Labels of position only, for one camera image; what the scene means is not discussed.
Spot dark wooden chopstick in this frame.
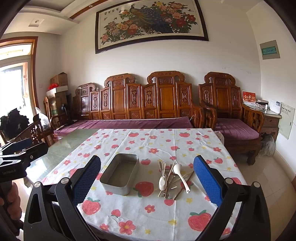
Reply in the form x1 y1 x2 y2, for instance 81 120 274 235
173 171 195 200

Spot purple armchair cushion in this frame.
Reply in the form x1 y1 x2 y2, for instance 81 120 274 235
216 118 260 141

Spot black desk lamp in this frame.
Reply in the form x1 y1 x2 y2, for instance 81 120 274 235
60 104 70 126

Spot brown cardboard box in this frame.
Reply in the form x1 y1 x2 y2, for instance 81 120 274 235
50 72 68 87

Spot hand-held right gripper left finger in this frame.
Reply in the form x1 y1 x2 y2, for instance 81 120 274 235
24 155 102 241

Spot wooden dining chair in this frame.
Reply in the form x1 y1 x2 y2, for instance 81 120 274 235
14 113 56 149
43 96 67 130

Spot person's left hand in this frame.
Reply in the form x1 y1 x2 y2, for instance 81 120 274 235
0 183 21 218

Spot wooden framed balcony door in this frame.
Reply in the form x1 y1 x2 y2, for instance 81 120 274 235
0 36 38 116

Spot black cloth pile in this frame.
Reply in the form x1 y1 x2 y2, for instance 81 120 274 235
0 108 30 142

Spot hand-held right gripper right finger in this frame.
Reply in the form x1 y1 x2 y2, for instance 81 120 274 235
193 155 271 241

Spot carved wooden sofa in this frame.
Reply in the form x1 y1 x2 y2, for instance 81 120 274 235
72 71 205 129

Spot red desk calendar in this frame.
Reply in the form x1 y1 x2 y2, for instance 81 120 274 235
242 90 257 106

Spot flat white box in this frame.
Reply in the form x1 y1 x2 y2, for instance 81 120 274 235
46 86 68 96

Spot clear plastic bag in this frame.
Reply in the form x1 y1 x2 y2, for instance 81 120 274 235
37 113 50 130

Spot framed peacock painting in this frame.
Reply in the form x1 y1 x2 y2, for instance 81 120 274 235
95 0 209 54

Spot white router box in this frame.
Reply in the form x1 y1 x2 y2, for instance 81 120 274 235
269 100 282 114

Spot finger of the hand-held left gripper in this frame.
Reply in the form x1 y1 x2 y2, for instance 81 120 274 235
14 142 49 163
0 138 32 154

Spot carved wooden armchair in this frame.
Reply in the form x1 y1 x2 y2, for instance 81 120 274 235
198 72 265 165

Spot strawberry printed tablecloth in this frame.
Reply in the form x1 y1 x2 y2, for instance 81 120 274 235
40 128 249 241

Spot tall cardboard box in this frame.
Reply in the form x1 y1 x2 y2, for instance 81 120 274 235
47 93 67 116

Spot grey plastic bag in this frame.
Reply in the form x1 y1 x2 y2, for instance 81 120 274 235
260 134 276 157

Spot light wooden chopstick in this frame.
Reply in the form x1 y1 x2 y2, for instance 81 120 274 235
158 161 176 198

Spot purple sofa cushion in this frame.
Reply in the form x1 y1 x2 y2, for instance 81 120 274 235
54 116 195 137

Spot wooden side table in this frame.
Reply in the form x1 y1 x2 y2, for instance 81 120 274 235
242 103 282 149

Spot grey wall electrical panel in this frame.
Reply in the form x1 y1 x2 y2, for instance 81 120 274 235
259 40 281 60

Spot rectangular metal tin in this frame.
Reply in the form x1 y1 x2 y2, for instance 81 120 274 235
99 153 140 195

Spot metal fork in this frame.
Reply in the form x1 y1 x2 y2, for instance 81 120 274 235
164 176 178 198

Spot white wall cabinet door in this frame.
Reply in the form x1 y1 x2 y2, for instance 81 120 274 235
278 108 294 140

